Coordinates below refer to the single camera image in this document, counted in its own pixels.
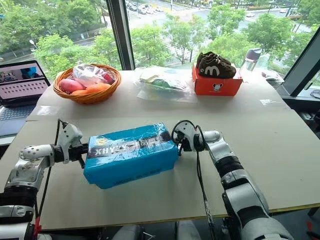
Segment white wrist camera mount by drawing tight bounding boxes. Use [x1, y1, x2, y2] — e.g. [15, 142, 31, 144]
[58, 122, 84, 165]
[173, 121, 199, 152]

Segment grey rounded shape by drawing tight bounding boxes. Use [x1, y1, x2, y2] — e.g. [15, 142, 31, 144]
[111, 224, 142, 240]
[174, 219, 203, 240]

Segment clear plastic bag with fruit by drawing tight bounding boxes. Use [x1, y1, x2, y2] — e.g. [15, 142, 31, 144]
[72, 63, 117, 88]

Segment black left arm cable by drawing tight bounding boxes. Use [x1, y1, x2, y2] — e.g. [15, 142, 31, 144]
[33, 118, 68, 233]

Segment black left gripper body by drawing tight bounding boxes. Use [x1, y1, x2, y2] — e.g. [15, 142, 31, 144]
[68, 143, 90, 162]

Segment black window frame post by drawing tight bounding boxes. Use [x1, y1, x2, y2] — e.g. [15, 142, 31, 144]
[105, 0, 136, 71]

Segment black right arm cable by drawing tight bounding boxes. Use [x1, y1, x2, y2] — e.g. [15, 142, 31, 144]
[170, 119, 218, 240]

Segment crumpled clear plastic wrap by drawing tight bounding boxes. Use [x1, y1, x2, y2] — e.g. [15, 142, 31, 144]
[259, 53, 285, 82]

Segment clear bottle with dark lid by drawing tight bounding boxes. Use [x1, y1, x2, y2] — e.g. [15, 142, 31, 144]
[238, 48, 262, 76]

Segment woven orange wicker basket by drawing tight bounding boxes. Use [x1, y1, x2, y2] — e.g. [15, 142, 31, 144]
[52, 63, 123, 105]

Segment red tape on cable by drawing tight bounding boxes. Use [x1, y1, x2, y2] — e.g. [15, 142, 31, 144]
[34, 216, 43, 235]

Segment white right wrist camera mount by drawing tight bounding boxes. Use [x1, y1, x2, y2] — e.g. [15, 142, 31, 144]
[173, 121, 199, 152]

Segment black chair base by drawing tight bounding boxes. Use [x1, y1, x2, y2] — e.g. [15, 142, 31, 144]
[305, 206, 320, 240]

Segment pink red mango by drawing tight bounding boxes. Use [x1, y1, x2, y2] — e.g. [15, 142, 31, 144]
[58, 78, 86, 95]

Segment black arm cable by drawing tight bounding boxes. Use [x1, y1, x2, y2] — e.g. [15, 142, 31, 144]
[33, 118, 68, 233]
[170, 119, 218, 240]

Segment brown suede shoe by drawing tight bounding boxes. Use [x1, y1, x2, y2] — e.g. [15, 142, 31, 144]
[198, 56, 237, 79]
[195, 51, 232, 70]

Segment clear bags with green items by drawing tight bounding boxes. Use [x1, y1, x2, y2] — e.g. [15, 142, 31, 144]
[135, 65, 199, 104]

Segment black side desk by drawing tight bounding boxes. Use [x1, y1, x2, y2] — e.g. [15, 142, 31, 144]
[276, 84, 320, 141]

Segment open grey laptop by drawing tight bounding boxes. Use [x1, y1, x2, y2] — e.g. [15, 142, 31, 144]
[0, 59, 52, 138]

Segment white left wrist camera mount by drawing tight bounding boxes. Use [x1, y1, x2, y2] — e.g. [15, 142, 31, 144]
[58, 122, 84, 165]

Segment blue cardboard shoebox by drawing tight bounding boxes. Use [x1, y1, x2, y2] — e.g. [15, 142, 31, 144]
[83, 122, 179, 190]

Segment large orange fruit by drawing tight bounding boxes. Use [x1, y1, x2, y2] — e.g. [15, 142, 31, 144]
[85, 82, 112, 94]

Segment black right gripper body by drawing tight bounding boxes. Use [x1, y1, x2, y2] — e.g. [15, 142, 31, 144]
[174, 130, 188, 153]

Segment orange cardboard shoebox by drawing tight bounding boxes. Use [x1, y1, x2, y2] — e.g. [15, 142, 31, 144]
[191, 62, 244, 97]

